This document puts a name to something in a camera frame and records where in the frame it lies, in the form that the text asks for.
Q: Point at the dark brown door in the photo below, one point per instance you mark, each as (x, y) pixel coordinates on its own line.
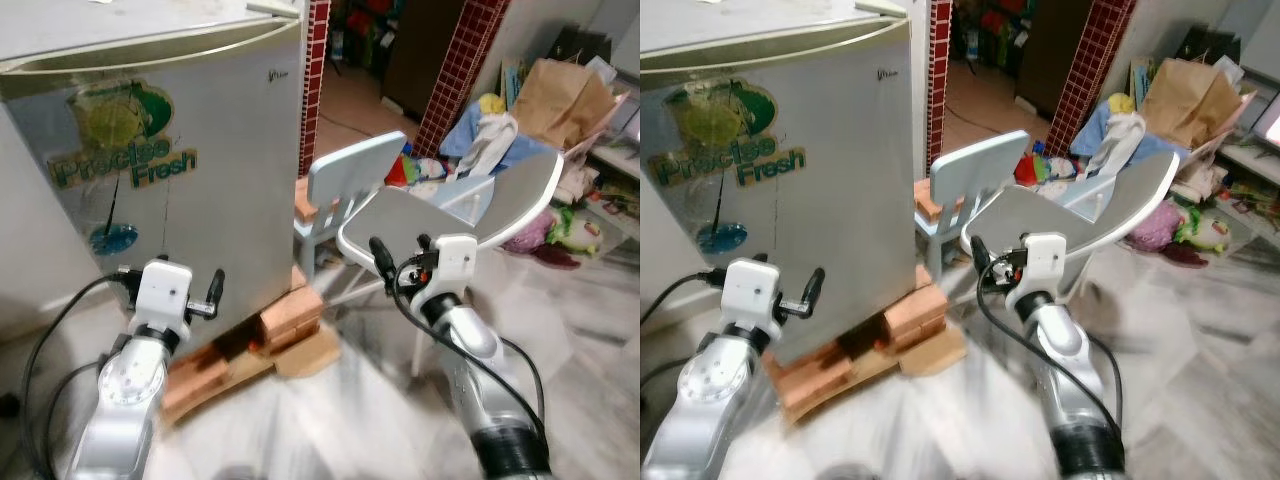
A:
(1045, 55)
(420, 55)

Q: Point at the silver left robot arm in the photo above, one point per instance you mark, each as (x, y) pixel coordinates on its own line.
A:
(715, 390)
(130, 390)

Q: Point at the green white plush toy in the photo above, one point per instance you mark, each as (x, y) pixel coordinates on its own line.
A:
(575, 232)
(1203, 230)

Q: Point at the red brick stack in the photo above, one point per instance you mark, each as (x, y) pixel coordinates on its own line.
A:
(292, 315)
(915, 318)

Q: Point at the yellow soft toy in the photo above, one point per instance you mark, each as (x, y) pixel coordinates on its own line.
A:
(491, 103)
(1121, 103)

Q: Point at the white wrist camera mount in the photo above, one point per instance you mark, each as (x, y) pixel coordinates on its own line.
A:
(750, 292)
(1045, 262)
(455, 265)
(162, 292)

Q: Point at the white low table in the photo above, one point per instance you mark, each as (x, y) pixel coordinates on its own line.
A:
(615, 160)
(1250, 162)

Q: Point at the red toy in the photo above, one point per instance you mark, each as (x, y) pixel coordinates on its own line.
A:
(402, 170)
(1030, 168)

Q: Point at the white plastic chair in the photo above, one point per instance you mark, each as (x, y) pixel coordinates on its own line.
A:
(1060, 210)
(430, 215)

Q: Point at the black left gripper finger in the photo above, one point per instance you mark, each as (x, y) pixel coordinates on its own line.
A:
(817, 290)
(216, 290)

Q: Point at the white cloth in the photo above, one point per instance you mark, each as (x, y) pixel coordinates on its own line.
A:
(1122, 140)
(493, 140)

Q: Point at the purple plush toy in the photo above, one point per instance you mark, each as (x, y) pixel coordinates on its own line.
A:
(1155, 228)
(528, 232)

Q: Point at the black bag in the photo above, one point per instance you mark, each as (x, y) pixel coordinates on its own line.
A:
(1208, 45)

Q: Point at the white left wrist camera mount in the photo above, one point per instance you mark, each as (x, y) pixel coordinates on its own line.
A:
(162, 292)
(750, 292)

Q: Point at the narrow red tiled pillar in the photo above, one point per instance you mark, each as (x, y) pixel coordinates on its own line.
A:
(316, 80)
(937, 70)

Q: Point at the wide red tiled pillar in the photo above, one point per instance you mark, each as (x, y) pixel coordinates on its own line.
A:
(460, 70)
(1090, 70)

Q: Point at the blue cloth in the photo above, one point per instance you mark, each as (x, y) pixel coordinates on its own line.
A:
(1088, 135)
(525, 152)

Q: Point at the brown wooden board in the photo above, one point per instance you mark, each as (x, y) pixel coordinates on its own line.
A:
(935, 355)
(305, 355)

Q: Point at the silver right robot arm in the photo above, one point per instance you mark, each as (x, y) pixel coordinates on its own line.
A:
(1060, 335)
(470, 340)

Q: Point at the light blue plastic chair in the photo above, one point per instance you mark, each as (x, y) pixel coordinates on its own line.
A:
(355, 170)
(980, 168)

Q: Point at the brown paper bag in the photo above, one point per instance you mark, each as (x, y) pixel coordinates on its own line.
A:
(1190, 105)
(560, 105)

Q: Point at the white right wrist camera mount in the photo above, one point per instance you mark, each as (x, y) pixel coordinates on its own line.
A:
(455, 265)
(1045, 262)

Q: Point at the silver fridge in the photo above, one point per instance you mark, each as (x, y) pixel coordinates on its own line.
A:
(150, 25)
(770, 25)

